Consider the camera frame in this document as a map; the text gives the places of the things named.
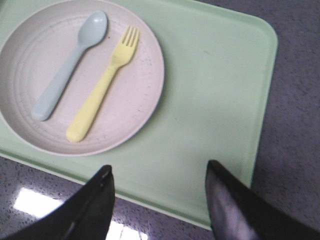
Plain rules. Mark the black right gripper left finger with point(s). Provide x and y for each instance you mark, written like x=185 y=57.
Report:
x=84 y=216

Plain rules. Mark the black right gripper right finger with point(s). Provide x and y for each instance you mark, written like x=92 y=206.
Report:
x=237 y=213

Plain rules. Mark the beige round plate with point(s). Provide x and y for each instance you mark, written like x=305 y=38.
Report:
x=37 y=48

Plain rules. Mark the yellow plastic fork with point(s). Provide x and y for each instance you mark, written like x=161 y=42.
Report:
x=121 y=56

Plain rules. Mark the light green plastic tray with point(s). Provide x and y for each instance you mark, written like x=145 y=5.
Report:
x=218 y=66

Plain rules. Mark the light blue plastic spoon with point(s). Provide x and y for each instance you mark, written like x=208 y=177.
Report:
x=91 y=32

